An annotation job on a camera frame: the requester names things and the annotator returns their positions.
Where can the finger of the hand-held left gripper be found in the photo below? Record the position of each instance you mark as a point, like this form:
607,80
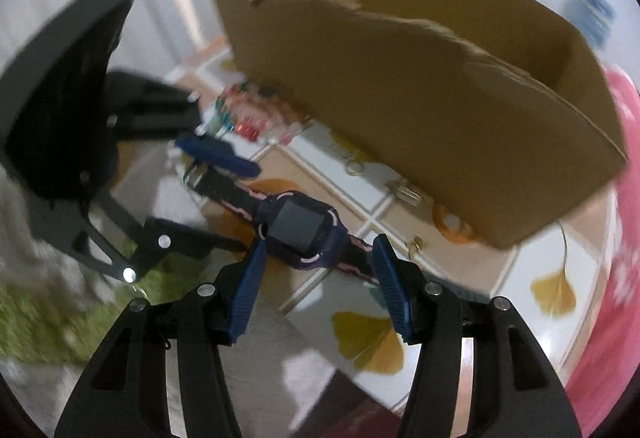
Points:
215,152
200,240

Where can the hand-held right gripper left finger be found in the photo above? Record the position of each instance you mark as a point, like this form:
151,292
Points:
247,288

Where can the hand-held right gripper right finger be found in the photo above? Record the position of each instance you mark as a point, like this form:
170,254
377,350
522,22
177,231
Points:
395,288

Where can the brown cardboard box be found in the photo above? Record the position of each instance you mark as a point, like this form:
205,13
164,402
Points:
400,107

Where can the pink blanket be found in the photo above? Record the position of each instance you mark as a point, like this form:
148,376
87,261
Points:
615,318

